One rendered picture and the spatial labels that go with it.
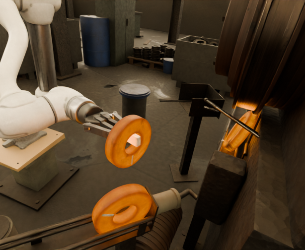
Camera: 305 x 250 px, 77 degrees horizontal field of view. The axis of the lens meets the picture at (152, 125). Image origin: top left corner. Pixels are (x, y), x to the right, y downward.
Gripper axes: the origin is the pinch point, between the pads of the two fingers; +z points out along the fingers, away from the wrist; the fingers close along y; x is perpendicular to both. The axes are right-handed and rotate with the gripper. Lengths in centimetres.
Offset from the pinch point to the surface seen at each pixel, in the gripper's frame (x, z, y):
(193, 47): -12, -117, -248
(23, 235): -13.5, -3.2, 29.5
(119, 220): -17.0, 7.9, 11.7
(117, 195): -6.6, 8.4, 12.0
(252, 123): -2.8, 22.5, -40.3
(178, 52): -22, -140, -242
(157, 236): -32.2, 13.5, 1.0
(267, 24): 29.5, 22.3, -17.3
